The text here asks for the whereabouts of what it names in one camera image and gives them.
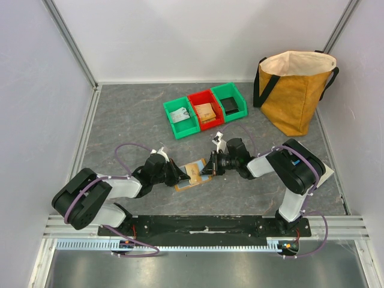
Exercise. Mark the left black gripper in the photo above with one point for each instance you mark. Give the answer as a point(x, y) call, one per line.
point(175, 179)

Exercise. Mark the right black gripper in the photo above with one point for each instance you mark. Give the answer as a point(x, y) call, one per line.
point(214, 162)

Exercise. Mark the orange leather card holder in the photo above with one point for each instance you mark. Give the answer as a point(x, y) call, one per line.
point(185, 184)

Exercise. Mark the tan patterned card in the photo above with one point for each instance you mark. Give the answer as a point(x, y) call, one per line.
point(192, 170)

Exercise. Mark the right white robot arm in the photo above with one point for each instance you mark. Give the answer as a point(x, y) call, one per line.
point(298, 169)

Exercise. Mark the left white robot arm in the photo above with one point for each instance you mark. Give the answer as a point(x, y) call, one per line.
point(88, 198)

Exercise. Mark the brown cards in red bin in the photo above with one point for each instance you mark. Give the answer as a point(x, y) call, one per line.
point(205, 113)

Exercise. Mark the left green plastic bin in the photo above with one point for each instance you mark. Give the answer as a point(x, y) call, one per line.
point(184, 128)

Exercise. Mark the green plastic bin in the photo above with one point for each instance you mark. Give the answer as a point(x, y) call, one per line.
point(230, 90)
point(184, 128)

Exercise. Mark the black wallet in bin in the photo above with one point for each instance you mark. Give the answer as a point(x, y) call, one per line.
point(231, 105)

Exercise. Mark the right green plastic bin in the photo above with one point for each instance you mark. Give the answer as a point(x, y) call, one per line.
point(230, 90)

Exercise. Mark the red plastic bin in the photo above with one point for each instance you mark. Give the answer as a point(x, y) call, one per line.
point(203, 97)

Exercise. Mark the mustard tote bag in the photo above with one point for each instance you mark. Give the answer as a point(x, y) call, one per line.
point(288, 87)

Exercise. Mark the blue razor package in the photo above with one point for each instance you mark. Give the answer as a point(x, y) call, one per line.
point(328, 173)

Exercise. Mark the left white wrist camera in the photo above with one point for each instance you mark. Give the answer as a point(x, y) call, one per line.
point(162, 151)

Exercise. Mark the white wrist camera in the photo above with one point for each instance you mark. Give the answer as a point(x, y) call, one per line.
point(219, 142)
point(162, 151)

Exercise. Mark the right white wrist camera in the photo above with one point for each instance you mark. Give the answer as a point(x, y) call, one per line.
point(219, 142)

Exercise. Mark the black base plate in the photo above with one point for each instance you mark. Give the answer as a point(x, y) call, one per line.
point(209, 230)

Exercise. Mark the slotted cable duct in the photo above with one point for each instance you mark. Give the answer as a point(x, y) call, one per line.
point(121, 245)

